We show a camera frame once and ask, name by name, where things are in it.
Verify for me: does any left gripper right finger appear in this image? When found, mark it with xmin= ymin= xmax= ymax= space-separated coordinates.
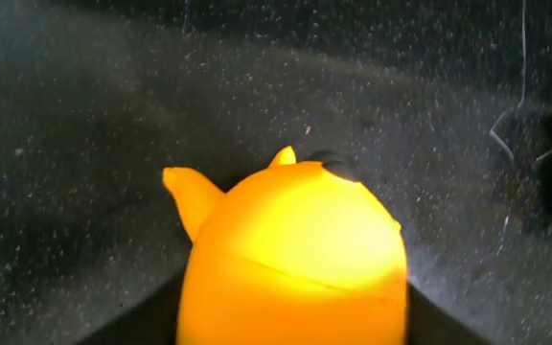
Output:
xmin=405 ymin=281 xmax=494 ymax=345

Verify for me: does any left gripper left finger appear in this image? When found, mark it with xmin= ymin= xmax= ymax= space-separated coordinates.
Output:
xmin=77 ymin=268 xmax=186 ymax=345

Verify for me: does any yellow rubber duck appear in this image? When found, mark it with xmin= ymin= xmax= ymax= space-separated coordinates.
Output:
xmin=161 ymin=145 xmax=409 ymax=345

